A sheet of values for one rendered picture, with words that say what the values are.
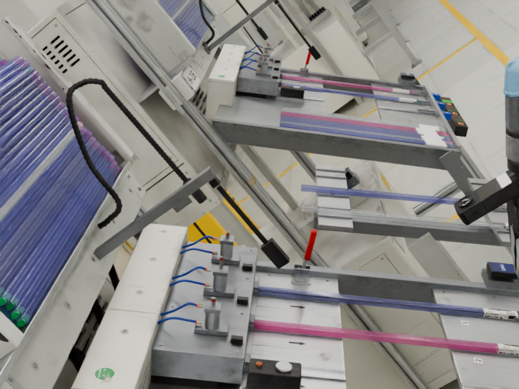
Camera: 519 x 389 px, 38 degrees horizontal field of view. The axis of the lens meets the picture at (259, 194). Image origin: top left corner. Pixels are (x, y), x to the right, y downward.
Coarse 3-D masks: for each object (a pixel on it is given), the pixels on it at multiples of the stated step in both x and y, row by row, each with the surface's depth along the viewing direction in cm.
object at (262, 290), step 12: (264, 288) 135; (276, 288) 135; (324, 300) 134; (336, 300) 134; (348, 300) 134; (360, 300) 134; (372, 300) 134; (384, 300) 134; (396, 300) 134; (444, 312) 134; (456, 312) 134; (468, 312) 133; (480, 312) 133
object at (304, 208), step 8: (304, 208) 156; (312, 208) 156; (320, 208) 155; (328, 208) 156; (336, 208) 156; (344, 208) 156; (360, 216) 156; (368, 216) 156; (376, 216) 155; (384, 216) 155; (392, 216) 155; (400, 216) 155; (408, 216) 155; (416, 216) 156; (424, 216) 156; (432, 216) 156; (440, 224) 155; (448, 224) 155; (456, 224) 155; (464, 224) 155; (472, 224) 155; (480, 224) 155; (488, 224) 155; (496, 224) 155; (504, 224) 155
